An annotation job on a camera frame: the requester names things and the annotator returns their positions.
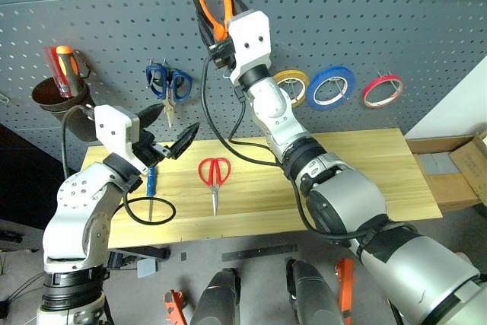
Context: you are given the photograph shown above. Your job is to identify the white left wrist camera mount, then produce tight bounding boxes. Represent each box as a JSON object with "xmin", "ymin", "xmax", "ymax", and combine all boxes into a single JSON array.
[{"xmin": 94, "ymin": 104, "xmax": 150, "ymax": 174}]

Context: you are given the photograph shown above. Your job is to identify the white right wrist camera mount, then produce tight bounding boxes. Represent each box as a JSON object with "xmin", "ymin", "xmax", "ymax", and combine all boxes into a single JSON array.
[{"xmin": 227, "ymin": 10, "xmax": 273, "ymax": 84}]

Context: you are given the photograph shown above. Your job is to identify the metal pegboard hook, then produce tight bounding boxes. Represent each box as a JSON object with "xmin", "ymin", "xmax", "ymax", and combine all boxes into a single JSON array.
[
  {"xmin": 148, "ymin": 59, "xmax": 169, "ymax": 87},
  {"xmin": 376, "ymin": 69, "xmax": 395, "ymax": 92},
  {"xmin": 282, "ymin": 76, "xmax": 302, "ymax": 107},
  {"xmin": 329, "ymin": 75, "xmax": 352, "ymax": 98}
]

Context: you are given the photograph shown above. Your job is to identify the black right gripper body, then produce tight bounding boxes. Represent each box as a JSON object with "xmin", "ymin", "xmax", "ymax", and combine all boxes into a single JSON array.
[{"xmin": 207, "ymin": 37, "xmax": 237, "ymax": 71}]

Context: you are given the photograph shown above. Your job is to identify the dark rounded robot shape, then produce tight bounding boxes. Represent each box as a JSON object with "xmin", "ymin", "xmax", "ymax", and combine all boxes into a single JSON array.
[
  {"xmin": 189, "ymin": 267, "xmax": 242, "ymax": 325},
  {"xmin": 285, "ymin": 258, "xmax": 345, "ymax": 325}
]

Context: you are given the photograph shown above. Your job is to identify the red tape roll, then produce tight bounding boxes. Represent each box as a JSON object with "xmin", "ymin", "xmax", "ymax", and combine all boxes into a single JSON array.
[{"xmin": 361, "ymin": 75, "xmax": 404, "ymax": 110}]

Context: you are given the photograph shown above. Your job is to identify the brown cardboard box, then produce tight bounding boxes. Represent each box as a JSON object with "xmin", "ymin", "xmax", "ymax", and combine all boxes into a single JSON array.
[{"xmin": 406, "ymin": 130, "xmax": 487, "ymax": 215}]

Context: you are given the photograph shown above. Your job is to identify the black metal bar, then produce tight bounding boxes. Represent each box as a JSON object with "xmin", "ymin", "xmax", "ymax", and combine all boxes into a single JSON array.
[{"xmin": 221, "ymin": 243, "xmax": 300, "ymax": 263}]

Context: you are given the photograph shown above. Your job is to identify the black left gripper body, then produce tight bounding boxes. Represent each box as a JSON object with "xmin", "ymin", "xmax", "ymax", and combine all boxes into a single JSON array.
[{"xmin": 130, "ymin": 129, "xmax": 173, "ymax": 170}]

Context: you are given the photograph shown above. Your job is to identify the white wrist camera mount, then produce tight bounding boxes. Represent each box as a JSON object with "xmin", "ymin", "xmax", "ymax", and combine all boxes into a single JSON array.
[
  {"xmin": 227, "ymin": 10, "xmax": 273, "ymax": 84},
  {"xmin": 94, "ymin": 104, "xmax": 150, "ymax": 174}
]

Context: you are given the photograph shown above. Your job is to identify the blue handled screwdriver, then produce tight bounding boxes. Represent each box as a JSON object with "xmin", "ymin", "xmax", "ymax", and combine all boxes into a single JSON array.
[{"xmin": 146, "ymin": 167, "xmax": 158, "ymax": 223}]

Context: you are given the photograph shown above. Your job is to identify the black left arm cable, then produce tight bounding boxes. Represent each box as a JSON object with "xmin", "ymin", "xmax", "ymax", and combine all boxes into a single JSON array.
[{"xmin": 61, "ymin": 104, "xmax": 177, "ymax": 226}]

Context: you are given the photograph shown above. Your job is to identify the orange and black screwdriver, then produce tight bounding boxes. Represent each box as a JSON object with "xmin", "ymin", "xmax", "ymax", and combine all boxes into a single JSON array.
[{"xmin": 56, "ymin": 45, "xmax": 80, "ymax": 91}]

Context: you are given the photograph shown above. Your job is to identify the orange clamp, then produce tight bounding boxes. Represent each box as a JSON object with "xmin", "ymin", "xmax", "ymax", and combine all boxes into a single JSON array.
[
  {"xmin": 335, "ymin": 257, "xmax": 357, "ymax": 315},
  {"xmin": 163, "ymin": 289, "xmax": 188, "ymax": 325}
]

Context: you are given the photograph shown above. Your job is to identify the brown tool holder cup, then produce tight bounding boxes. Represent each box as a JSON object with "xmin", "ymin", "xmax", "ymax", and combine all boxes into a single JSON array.
[{"xmin": 30, "ymin": 72, "xmax": 98, "ymax": 143}]

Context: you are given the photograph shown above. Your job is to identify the grey block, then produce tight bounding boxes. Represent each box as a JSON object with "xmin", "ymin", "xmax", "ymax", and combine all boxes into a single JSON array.
[{"xmin": 135, "ymin": 257, "xmax": 159, "ymax": 279}]

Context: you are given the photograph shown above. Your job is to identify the black table base foot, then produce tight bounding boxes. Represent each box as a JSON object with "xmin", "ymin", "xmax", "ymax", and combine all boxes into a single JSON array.
[{"xmin": 107, "ymin": 246, "xmax": 171, "ymax": 265}]

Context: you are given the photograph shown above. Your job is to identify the blue tape roll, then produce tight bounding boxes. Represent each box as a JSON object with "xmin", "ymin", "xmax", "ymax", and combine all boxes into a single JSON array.
[{"xmin": 305, "ymin": 65, "xmax": 357, "ymax": 112}]

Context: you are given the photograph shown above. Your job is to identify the blue handled scissors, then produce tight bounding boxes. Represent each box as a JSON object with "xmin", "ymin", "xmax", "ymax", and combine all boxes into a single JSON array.
[{"xmin": 145, "ymin": 62, "xmax": 193, "ymax": 130}]

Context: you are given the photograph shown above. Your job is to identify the grey perforated pegboard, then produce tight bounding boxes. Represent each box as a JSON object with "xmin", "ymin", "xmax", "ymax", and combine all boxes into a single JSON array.
[{"xmin": 0, "ymin": 0, "xmax": 487, "ymax": 161}]

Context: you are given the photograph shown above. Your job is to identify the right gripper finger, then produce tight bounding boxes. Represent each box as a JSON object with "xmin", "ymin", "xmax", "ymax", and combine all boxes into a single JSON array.
[
  {"xmin": 196, "ymin": 15, "xmax": 215, "ymax": 49},
  {"xmin": 230, "ymin": 0, "xmax": 249, "ymax": 18}
]

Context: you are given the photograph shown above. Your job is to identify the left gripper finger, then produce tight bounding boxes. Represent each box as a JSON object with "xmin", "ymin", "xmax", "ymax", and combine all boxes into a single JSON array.
[
  {"xmin": 168, "ymin": 122, "xmax": 202, "ymax": 161},
  {"xmin": 137, "ymin": 103, "xmax": 165, "ymax": 130}
]

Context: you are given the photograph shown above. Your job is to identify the yellow tape roll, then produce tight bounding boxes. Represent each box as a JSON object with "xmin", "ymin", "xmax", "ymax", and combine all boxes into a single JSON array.
[{"xmin": 273, "ymin": 69, "xmax": 310, "ymax": 109}]

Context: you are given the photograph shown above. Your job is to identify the red handled scissors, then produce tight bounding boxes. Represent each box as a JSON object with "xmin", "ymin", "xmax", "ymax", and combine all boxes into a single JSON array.
[{"xmin": 197, "ymin": 157, "xmax": 232, "ymax": 218}]

